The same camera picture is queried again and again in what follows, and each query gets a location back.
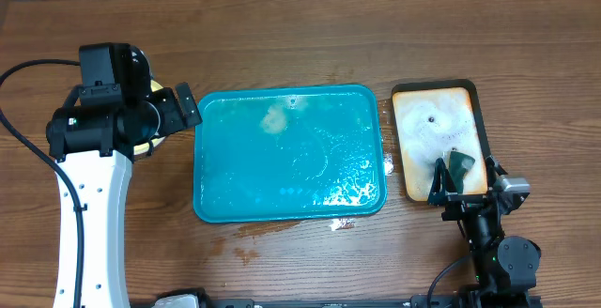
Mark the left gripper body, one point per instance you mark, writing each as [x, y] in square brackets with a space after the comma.
[170, 114]

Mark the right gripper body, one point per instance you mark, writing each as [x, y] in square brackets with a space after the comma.
[464, 205]

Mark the teal plastic tray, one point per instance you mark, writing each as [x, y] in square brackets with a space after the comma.
[292, 153]

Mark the black baking tray with suds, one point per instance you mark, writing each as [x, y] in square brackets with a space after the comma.
[432, 119]

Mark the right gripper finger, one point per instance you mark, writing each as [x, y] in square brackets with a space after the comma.
[442, 185]
[494, 175]

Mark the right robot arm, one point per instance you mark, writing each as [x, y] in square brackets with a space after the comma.
[504, 266]

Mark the green yellow sponge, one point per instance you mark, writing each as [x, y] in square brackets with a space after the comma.
[459, 165]

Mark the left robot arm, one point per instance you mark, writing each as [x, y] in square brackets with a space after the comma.
[92, 139]

